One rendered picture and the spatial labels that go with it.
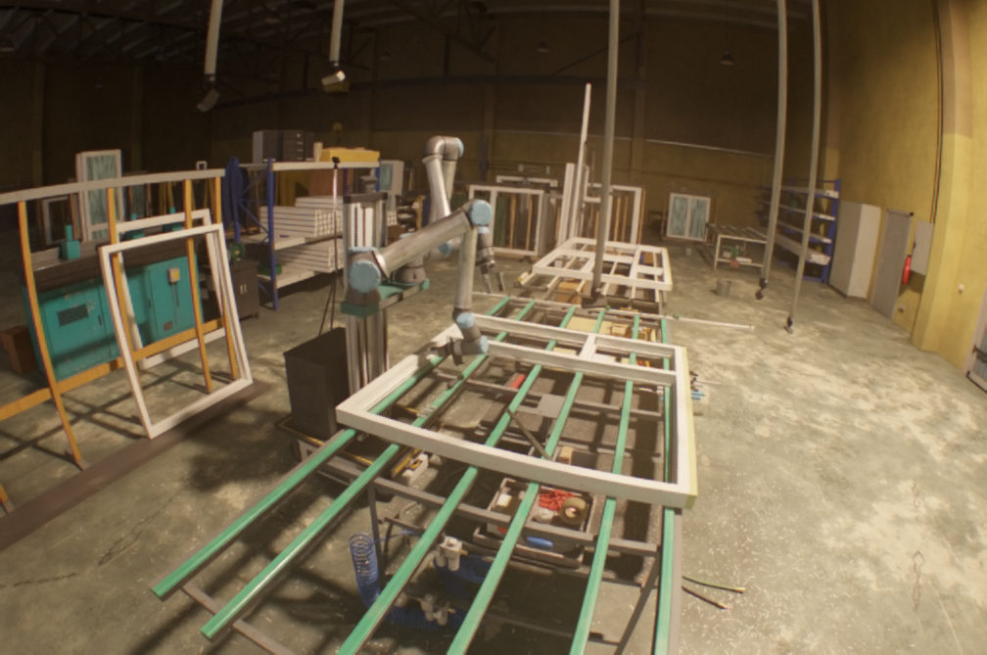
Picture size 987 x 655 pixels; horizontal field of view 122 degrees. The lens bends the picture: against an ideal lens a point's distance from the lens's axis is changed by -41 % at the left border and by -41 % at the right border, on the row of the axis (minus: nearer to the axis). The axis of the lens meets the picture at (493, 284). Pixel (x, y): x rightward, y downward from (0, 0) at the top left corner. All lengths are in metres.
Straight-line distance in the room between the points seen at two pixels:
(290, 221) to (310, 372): 4.26
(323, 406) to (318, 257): 4.16
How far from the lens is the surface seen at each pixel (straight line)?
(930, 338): 8.61
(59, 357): 5.07
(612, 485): 1.70
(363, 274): 2.07
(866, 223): 10.95
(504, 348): 2.69
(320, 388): 2.76
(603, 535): 1.57
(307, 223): 6.57
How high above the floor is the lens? 1.96
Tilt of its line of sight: 15 degrees down
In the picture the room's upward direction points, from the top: 3 degrees clockwise
